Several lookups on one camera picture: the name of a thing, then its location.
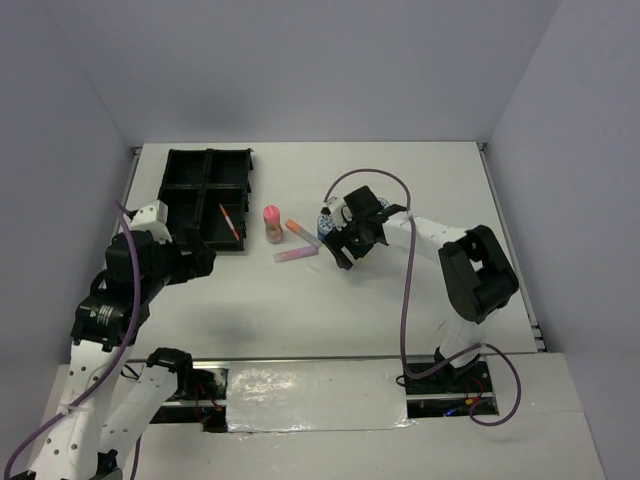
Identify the pink-capped small bottle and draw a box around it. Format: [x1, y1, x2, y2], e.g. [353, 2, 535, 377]
[263, 205, 283, 244]

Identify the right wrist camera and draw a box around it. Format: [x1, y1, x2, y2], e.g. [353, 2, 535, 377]
[320, 197, 352, 230]

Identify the silver foil plate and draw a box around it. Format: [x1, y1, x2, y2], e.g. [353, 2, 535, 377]
[226, 359, 411, 433]

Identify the black four-compartment organizer tray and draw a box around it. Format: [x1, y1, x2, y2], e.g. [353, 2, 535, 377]
[158, 148, 253, 253]

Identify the orange thin pen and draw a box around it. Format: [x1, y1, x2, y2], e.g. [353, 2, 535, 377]
[218, 203, 240, 242]

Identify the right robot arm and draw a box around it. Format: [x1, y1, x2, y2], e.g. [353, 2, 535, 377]
[321, 186, 519, 391]

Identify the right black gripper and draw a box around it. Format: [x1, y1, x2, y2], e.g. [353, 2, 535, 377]
[323, 215, 377, 270]

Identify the orange-capped highlighter left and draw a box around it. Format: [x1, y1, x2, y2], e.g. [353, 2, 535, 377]
[285, 219, 322, 248]

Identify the blue jar left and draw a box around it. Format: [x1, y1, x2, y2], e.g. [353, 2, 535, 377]
[316, 213, 335, 242]

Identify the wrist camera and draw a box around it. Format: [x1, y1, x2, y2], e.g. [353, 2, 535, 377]
[320, 197, 352, 230]
[130, 200, 172, 244]

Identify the purple highlighter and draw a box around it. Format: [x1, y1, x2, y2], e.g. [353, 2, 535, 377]
[274, 245, 318, 263]

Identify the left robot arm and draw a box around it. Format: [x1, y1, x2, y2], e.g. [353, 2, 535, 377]
[3, 220, 215, 479]

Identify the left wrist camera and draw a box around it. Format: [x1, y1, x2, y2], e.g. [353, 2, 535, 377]
[130, 200, 172, 244]

